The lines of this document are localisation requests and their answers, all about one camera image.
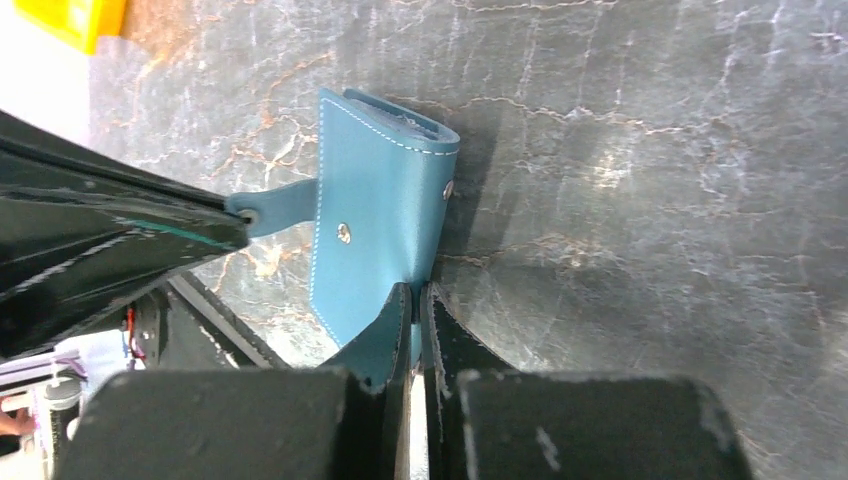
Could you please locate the blue leather card holder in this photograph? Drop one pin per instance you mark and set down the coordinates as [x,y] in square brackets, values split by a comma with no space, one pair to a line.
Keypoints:
[377,205]

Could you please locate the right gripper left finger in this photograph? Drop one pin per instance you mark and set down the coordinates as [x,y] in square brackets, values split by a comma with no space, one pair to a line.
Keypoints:
[340,420]

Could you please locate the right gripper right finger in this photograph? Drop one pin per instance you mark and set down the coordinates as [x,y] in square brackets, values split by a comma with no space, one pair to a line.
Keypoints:
[488,420]

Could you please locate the yellow plastic bin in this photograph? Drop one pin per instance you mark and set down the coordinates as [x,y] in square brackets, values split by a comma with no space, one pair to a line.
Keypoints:
[77,23]

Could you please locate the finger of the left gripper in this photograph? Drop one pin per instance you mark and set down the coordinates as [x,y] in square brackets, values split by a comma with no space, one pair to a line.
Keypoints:
[83,235]

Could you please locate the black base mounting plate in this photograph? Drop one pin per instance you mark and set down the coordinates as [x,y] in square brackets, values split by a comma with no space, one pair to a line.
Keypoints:
[183,325]

